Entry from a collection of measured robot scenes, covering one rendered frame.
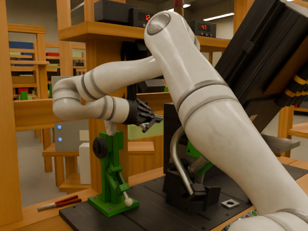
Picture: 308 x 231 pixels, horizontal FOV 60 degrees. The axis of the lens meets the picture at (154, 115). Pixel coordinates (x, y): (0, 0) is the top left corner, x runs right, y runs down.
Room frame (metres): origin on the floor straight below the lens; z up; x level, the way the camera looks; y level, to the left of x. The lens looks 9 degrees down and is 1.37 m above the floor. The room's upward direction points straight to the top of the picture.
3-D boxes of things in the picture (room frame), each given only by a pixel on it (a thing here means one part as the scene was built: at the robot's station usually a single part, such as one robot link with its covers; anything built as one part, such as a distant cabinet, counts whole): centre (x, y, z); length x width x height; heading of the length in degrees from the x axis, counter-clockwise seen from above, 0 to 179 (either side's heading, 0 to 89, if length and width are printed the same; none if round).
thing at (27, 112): (1.35, 0.02, 1.23); 1.30 x 0.05 x 0.09; 130
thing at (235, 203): (0.91, -0.28, 0.90); 0.06 x 0.04 x 0.01; 123
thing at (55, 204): (0.95, 0.36, 0.89); 0.16 x 0.05 x 0.01; 126
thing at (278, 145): (1.04, -0.35, 1.11); 0.39 x 0.16 x 0.03; 40
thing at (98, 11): (1.05, 0.14, 1.59); 0.15 x 0.07 x 0.07; 130
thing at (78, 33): (1.27, -0.05, 1.52); 0.90 x 0.25 x 0.04; 130
